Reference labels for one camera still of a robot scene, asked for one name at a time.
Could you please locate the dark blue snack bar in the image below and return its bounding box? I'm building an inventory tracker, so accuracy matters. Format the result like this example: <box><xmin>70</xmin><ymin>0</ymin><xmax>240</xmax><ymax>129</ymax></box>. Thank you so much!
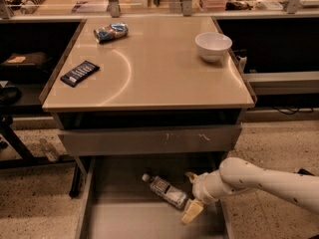
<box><xmin>60</xmin><ymin>61</ymin><xmax>100</xmax><ymax>88</ymax></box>

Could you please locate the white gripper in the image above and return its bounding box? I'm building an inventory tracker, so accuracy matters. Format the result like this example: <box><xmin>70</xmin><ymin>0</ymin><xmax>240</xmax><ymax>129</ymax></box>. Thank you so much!
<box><xmin>181</xmin><ymin>171</ymin><xmax>217</xmax><ymax>225</ymax></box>

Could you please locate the grey top drawer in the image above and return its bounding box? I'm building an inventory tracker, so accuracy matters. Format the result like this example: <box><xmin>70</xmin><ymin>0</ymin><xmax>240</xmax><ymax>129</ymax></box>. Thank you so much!
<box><xmin>59</xmin><ymin>124</ymin><xmax>242</xmax><ymax>156</ymax></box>

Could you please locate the crumpled blue chip bag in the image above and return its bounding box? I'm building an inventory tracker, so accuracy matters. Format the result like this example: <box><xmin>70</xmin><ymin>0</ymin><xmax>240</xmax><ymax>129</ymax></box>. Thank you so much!
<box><xmin>94</xmin><ymin>22</ymin><xmax>129</xmax><ymax>44</ymax></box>

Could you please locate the black office chair base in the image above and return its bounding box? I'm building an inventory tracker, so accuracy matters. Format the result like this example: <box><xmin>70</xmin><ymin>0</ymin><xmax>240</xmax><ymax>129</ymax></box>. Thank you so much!
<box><xmin>296</xmin><ymin>168</ymin><xmax>315</xmax><ymax>176</ymax></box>

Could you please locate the white ceramic bowl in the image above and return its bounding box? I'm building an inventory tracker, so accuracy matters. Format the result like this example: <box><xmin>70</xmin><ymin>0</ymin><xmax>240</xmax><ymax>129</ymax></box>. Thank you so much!
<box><xmin>195</xmin><ymin>32</ymin><xmax>232</xmax><ymax>63</ymax></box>

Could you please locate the beige drawer cabinet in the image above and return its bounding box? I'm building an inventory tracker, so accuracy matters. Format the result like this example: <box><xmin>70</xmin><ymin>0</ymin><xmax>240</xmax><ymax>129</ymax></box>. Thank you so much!
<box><xmin>39</xmin><ymin>15</ymin><xmax>258</xmax><ymax>239</ymax></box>

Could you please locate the open middle drawer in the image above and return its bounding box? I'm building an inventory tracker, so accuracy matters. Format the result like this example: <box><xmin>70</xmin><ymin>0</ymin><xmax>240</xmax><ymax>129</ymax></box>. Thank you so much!
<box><xmin>75</xmin><ymin>153</ymin><xmax>235</xmax><ymax>239</ymax></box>

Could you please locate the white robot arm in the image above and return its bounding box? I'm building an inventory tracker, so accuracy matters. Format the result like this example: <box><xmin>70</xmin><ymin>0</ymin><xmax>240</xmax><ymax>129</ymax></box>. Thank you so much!
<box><xmin>181</xmin><ymin>157</ymin><xmax>319</xmax><ymax>224</ymax></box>

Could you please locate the clear plastic water bottle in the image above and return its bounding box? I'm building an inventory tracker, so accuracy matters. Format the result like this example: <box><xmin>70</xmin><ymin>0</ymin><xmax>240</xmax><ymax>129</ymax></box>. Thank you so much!
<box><xmin>142</xmin><ymin>173</ymin><xmax>188</xmax><ymax>210</ymax></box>

